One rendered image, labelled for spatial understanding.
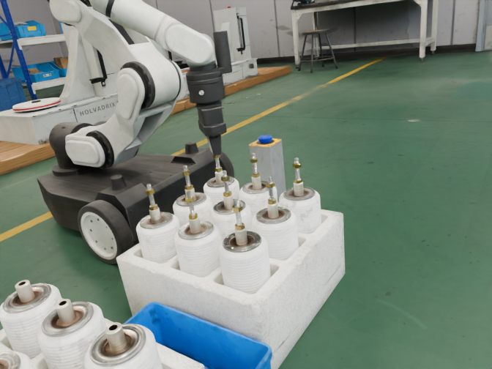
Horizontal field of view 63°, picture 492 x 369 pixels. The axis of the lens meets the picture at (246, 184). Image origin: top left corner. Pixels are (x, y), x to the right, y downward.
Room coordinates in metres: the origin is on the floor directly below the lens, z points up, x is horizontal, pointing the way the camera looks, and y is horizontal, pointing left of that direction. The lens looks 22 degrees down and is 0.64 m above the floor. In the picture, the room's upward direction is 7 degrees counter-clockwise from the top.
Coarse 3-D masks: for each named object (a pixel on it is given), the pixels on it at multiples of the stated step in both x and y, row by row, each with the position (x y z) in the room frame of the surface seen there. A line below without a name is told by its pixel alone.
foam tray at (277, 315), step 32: (128, 256) 0.79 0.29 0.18; (320, 256) 0.76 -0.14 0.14; (128, 288) 0.79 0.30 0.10; (160, 288) 0.72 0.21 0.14; (192, 288) 0.66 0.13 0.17; (224, 288) 0.63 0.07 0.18; (288, 288) 0.65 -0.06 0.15; (320, 288) 0.75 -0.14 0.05; (224, 320) 0.61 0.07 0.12; (256, 320) 0.57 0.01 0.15; (288, 320) 0.64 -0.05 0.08; (288, 352) 0.63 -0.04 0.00
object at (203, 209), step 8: (208, 200) 0.90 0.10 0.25; (176, 208) 0.88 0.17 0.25; (184, 208) 0.87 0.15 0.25; (200, 208) 0.87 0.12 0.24; (208, 208) 0.88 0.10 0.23; (176, 216) 0.88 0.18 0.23; (184, 216) 0.86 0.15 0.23; (200, 216) 0.86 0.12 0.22; (208, 216) 0.88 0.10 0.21; (184, 224) 0.86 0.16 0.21
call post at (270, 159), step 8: (280, 144) 1.11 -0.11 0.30; (256, 152) 1.09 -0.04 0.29; (264, 152) 1.07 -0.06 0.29; (272, 152) 1.07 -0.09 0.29; (280, 152) 1.11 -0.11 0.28; (264, 160) 1.08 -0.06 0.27; (272, 160) 1.07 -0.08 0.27; (280, 160) 1.10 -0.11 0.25; (264, 168) 1.08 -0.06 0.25; (272, 168) 1.07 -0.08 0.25; (280, 168) 1.10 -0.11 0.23; (264, 176) 1.08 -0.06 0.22; (272, 176) 1.06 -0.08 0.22; (280, 176) 1.10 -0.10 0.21; (280, 184) 1.09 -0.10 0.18; (280, 192) 1.09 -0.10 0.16
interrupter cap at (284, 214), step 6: (264, 210) 0.79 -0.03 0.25; (282, 210) 0.78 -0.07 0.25; (288, 210) 0.77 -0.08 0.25; (258, 216) 0.76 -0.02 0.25; (264, 216) 0.76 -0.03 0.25; (282, 216) 0.75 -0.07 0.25; (288, 216) 0.74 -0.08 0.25; (264, 222) 0.73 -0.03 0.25; (270, 222) 0.73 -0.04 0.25; (276, 222) 0.73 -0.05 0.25; (282, 222) 0.73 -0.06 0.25
